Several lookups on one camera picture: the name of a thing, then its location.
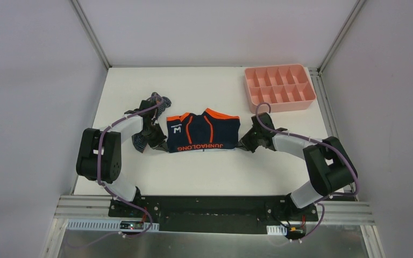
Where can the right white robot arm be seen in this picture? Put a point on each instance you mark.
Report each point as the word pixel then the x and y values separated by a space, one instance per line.
pixel 328 165

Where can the navy orange underwear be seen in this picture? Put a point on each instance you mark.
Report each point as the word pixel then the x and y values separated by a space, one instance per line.
pixel 200 132

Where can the right white cable duct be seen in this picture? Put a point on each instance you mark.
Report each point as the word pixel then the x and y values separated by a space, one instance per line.
pixel 276 230

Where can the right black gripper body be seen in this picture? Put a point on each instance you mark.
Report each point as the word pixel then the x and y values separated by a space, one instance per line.
pixel 251 137

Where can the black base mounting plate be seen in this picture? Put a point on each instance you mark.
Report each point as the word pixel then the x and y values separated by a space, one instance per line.
pixel 215 214

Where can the left white cable duct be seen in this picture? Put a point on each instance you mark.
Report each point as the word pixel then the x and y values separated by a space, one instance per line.
pixel 127 226

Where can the aluminium frame rail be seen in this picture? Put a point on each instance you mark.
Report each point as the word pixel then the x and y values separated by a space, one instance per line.
pixel 98 207

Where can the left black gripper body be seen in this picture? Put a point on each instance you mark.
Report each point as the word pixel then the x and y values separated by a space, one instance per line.
pixel 155 135

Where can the white cable duct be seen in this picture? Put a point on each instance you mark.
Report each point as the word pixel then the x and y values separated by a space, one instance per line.
pixel 127 226
pixel 276 230

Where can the pink divided organizer tray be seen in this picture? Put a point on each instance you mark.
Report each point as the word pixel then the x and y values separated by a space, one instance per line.
pixel 278 88

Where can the striped blue underwear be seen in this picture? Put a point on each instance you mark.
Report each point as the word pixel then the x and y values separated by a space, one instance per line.
pixel 155 99

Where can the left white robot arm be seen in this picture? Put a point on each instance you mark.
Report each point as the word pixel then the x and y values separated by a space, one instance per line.
pixel 100 153

